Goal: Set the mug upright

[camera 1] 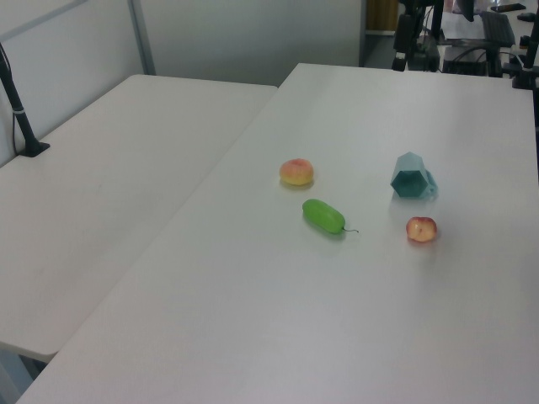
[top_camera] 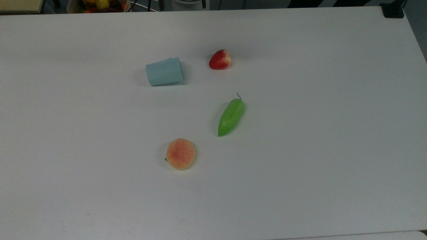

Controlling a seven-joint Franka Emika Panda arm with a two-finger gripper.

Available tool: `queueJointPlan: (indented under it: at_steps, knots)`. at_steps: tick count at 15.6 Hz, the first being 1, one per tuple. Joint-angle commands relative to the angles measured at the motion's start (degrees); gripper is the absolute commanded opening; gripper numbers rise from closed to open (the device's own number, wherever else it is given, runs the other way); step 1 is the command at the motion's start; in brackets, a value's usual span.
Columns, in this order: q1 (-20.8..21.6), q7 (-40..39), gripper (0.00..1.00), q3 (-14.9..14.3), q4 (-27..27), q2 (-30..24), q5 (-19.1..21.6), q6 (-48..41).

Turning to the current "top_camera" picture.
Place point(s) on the green toy cucumber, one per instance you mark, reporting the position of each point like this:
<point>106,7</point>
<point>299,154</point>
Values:
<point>231,116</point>

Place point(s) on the orange pink toy peach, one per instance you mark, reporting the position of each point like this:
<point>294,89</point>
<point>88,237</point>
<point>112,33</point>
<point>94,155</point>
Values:
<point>180,154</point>

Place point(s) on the red wax apple fruit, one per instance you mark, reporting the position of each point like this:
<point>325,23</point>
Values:
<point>218,61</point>

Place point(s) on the bin of toy fruit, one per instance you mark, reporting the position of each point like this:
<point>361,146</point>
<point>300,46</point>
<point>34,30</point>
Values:
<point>100,5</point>

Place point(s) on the black table clamp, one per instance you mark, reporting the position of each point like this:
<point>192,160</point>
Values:
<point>393,10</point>

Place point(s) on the beige wooden table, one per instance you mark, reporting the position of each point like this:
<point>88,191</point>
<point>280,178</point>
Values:
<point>20,5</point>

